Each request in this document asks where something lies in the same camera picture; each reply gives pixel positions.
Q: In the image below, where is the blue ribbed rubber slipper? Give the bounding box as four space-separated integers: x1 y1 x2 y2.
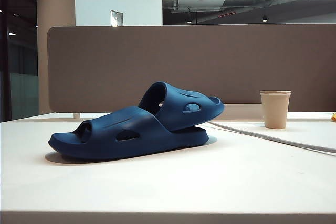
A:
138 81 226 132
47 105 210 162

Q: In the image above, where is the brown desk divider panel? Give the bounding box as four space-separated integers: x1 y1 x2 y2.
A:
47 23 336 115

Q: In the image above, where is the beige paper cup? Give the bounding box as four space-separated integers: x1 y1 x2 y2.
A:
259 90 292 130

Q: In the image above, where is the dark framed glass partition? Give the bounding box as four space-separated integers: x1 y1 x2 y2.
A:
0 0 38 123

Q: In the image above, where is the metal wall switch plate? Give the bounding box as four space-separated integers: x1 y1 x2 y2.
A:
110 9 125 27

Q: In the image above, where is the grey cable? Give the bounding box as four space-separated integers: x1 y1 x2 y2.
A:
205 121 336 154

